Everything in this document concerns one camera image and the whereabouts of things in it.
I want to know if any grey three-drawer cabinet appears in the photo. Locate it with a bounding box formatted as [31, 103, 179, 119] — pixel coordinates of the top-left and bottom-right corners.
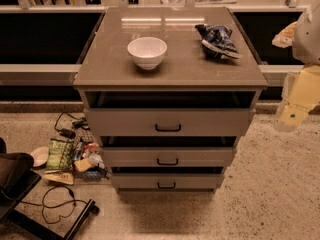
[72, 6, 269, 194]

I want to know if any black power adapter cable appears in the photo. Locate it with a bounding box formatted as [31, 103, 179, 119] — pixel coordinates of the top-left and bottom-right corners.
[53, 111, 90, 140]

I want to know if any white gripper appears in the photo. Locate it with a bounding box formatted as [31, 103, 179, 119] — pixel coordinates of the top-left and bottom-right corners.
[274, 64, 320, 132]

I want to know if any green chip bag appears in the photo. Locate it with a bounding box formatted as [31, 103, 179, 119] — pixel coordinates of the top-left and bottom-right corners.
[45, 138, 73, 173]

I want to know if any wire basket with snacks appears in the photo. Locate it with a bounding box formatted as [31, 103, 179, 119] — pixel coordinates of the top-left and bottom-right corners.
[72, 128, 108, 181]

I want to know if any black chair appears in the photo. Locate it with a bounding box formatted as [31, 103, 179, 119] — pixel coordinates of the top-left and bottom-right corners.
[0, 138, 40, 220]

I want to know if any white plate on floor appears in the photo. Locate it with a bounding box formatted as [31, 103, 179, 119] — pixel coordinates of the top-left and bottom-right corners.
[30, 146, 49, 167]

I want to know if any blue chip bag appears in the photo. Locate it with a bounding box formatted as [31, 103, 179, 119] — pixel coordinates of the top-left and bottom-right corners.
[195, 24, 241, 59]

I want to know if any white ceramic bowl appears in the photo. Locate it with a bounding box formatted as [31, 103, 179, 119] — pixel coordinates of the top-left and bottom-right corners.
[127, 37, 167, 70]

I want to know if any grey drawer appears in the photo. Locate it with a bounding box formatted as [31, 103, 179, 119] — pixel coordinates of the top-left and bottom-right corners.
[85, 91, 255, 136]
[110, 167, 224, 191]
[102, 136, 237, 167]

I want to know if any grey bottom drawer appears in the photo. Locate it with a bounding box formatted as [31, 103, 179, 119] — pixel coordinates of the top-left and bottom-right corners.
[110, 167, 224, 191]

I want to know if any grey middle drawer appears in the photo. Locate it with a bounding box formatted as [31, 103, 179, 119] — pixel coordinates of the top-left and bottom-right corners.
[102, 136, 237, 167]

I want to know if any black cable on floor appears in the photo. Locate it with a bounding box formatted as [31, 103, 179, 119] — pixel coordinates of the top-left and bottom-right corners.
[20, 184, 89, 225]

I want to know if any yellow sponge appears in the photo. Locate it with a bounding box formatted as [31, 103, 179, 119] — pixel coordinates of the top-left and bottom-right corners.
[74, 159, 94, 172]

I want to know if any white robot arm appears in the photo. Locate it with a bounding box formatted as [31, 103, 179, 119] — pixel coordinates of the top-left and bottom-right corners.
[272, 0, 320, 132]

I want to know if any grey top drawer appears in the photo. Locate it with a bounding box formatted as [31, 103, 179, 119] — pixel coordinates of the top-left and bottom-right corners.
[85, 91, 255, 136]

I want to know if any tan snack bag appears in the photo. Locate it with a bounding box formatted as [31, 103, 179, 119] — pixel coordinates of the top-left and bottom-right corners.
[43, 172, 74, 185]

